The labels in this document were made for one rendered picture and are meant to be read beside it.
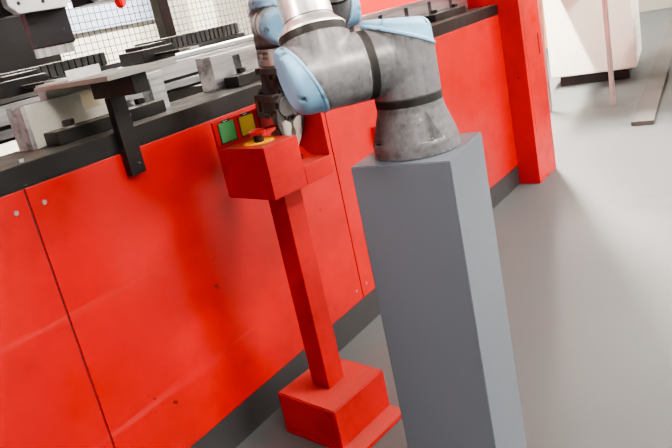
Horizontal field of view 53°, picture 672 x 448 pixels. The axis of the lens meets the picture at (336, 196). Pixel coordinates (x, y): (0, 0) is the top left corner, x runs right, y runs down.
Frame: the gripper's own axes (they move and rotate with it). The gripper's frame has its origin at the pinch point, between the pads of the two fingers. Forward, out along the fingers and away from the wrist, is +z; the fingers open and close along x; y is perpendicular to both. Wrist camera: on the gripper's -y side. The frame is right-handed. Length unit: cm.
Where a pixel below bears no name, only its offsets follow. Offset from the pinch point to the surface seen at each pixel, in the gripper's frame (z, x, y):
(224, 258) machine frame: 26.4, 13.6, 18.0
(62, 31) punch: -34, 31, 35
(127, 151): -8.5, 33.4, 16.8
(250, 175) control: 1.4, 15.1, -0.2
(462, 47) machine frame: 1, -140, 36
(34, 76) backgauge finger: -24, 32, 53
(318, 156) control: 2.3, -3.1, -4.4
